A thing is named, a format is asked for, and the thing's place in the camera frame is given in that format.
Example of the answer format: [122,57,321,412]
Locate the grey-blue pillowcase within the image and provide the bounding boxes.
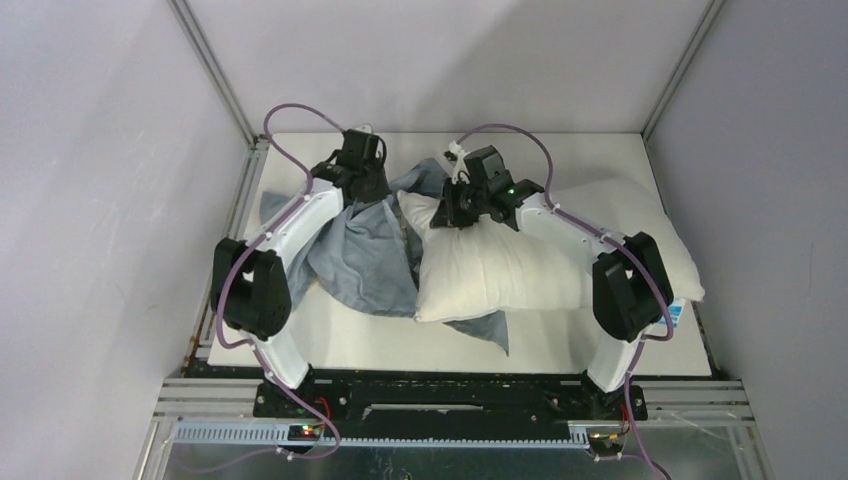
[258,157,511,356]

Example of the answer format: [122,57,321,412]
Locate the right aluminium frame post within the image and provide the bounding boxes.
[640,0,727,143]

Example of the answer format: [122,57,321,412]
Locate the aluminium frame post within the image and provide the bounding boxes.
[167,0,258,146]
[640,0,727,143]

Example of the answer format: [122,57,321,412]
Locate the grey slotted cable duct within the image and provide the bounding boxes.
[172,422,589,449]

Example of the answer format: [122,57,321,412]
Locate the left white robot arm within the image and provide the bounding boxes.
[210,129,390,417]

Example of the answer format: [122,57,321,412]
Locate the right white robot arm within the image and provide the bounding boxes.
[431,142,674,418]

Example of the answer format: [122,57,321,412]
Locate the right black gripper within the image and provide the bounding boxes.
[431,177,490,228]

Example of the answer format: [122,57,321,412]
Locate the white pillow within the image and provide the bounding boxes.
[397,178,705,323]

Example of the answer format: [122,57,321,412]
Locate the aluminium base frame rails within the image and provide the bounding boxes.
[132,135,776,480]

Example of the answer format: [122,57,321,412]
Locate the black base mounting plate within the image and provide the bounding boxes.
[253,369,648,438]

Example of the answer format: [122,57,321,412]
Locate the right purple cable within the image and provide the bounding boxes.
[450,123,677,480]

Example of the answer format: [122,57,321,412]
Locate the left aluminium frame post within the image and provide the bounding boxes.
[167,0,258,146]

